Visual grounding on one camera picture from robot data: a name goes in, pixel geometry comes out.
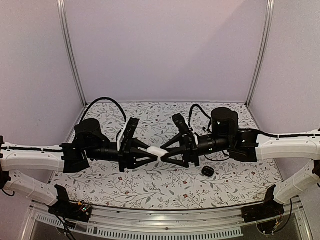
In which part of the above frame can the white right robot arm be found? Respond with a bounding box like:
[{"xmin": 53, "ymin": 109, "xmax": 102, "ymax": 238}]
[{"xmin": 161, "ymin": 107, "xmax": 320, "ymax": 218}]

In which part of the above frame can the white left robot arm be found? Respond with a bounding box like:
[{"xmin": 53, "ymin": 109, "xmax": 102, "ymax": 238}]
[{"xmin": 0, "ymin": 118, "xmax": 167, "ymax": 217}]

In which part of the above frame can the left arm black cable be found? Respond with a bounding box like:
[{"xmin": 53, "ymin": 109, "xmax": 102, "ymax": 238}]
[{"xmin": 81, "ymin": 97, "xmax": 127, "ymax": 126}]

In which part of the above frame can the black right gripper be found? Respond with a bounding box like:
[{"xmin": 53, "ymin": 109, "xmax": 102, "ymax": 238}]
[{"xmin": 160, "ymin": 131, "xmax": 232, "ymax": 168}]

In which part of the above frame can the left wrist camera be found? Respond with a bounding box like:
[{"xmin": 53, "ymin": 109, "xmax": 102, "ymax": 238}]
[{"xmin": 116, "ymin": 117, "xmax": 140, "ymax": 151}]

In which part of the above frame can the aluminium frame post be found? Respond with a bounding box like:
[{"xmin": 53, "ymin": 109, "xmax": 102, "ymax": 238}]
[
  {"xmin": 245, "ymin": 0, "xmax": 275, "ymax": 108},
  {"xmin": 56, "ymin": 0, "xmax": 87, "ymax": 107}
]

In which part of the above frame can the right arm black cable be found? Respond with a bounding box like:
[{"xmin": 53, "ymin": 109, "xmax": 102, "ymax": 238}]
[{"xmin": 189, "ymin": 103, "xmax": 213, "ymax": 131}]

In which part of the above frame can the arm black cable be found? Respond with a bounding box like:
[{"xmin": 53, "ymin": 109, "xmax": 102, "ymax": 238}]
[
  {"xmin": 189, "ymin": 103, "xmax": 213, "ymax": 131},
  {"xmin": 81, "ymin": 97, "xmax": 127, "ymax": 126}
]

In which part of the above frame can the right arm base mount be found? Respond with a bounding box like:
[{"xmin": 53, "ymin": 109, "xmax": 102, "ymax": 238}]
[{"xmin": 241, "ymin": 184, "xmax": 285, "ymax": 235}]

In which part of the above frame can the white earbud charging case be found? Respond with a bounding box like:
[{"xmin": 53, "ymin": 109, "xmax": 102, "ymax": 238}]
[{"xmin": 146, "ymin": 146, "xmax": 168, "ymax": 158}]

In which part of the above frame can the floral patterned table mat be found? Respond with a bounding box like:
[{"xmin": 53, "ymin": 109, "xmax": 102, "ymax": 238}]
[{"xmin": 50, "ymin": 102, "xmax": 282, "ymax": 210}]

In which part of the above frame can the right aluminium frame post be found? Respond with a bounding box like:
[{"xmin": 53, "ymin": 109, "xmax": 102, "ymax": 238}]
[{"xmin": 245, "ymin": 0, "xmax": 275, "ymax": 108}]

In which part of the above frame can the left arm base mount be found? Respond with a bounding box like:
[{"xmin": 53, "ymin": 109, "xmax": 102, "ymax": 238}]
[{"xmin": 48, "ymin": 184, "xmax": 93, "ymax": 223}]

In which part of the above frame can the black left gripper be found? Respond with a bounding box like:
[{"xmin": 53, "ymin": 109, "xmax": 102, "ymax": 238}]
[{"xmin": 85, "ymin": 138, "xmax": 158, "ymax": 173}]

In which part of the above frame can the left aluminium frame post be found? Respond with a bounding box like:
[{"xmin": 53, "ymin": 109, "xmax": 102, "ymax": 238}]
[{"xmin": 56, "ymin": 0, "xmax": 87, "ymax": 107}]

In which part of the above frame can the front aluminium rail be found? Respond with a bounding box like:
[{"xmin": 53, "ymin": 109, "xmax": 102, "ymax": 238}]
[{"xmin": 20, "ymin": 197, "xmax": 318, "ymax": 240}]

